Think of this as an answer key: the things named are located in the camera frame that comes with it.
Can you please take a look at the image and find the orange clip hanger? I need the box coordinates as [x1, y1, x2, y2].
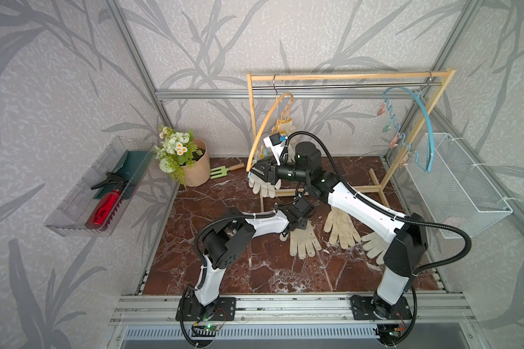
[246, 73, 294, 172]

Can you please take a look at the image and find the blue clip hanger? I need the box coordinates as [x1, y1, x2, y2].
[375, 71, 437, 173]

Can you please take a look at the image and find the white glove red spot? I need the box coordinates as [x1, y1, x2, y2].
[261, 143, 294, 165]

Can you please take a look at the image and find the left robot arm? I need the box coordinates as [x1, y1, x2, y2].
[181, 196, 314, 310]

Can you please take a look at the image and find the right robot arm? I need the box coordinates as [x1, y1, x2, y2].
[247, 132, 472, 307]

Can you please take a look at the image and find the green garden fork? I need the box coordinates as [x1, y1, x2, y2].
[210, 163, 245, 180]

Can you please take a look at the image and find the potted white flower plant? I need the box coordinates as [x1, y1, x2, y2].
[154, 127, 210, 187]

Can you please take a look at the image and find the green trowel scoop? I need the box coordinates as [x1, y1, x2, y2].
[92, 151, 153, 200]

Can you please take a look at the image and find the red spray bottle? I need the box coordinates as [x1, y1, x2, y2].
[85, 172, 128, 231]

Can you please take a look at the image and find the wooden clothes rack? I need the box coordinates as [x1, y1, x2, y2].
[245, 68, 456, 215]

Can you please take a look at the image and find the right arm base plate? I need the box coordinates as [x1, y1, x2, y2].
[349, 295, 413, 321]

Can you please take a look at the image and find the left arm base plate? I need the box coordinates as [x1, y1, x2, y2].
[176, 295, 237, 322]

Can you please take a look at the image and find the white wire basket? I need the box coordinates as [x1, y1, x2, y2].
[408, 132, 513, 237]

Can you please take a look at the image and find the clear plastic wall bin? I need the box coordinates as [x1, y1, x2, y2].
[45, 136, 154, 238]

